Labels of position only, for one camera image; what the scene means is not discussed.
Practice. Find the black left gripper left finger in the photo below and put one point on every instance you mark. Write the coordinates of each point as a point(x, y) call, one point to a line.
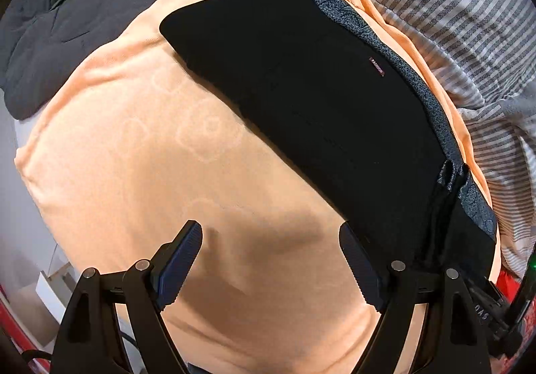
point(89, 339)

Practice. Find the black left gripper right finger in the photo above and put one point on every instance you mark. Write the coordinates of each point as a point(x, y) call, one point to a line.
point(451, 338)

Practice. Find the black pants with patterned waistband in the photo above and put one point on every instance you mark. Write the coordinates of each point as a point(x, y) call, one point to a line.
point(351, 115)

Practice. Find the red embroidered cushion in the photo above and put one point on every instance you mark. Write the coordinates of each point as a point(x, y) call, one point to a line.
point(507, 284)

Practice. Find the white wooden shelf unit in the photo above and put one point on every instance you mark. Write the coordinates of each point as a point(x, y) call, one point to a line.
point(55, 285)

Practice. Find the peach orange blanket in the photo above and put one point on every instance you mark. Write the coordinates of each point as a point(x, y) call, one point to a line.
point(132, 147)

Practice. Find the grey white striped duvet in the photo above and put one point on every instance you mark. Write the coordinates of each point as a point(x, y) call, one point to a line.
point(478, 59)

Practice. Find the dark grey buttoned jacket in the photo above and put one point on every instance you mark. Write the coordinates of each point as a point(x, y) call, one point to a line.
point(43, 41)

